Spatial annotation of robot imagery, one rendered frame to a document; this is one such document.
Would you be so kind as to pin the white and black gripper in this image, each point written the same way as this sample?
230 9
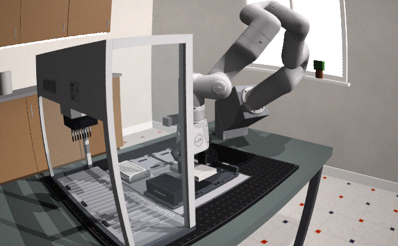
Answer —
202 140

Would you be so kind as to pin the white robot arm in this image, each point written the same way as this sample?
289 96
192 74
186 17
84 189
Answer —
264 20

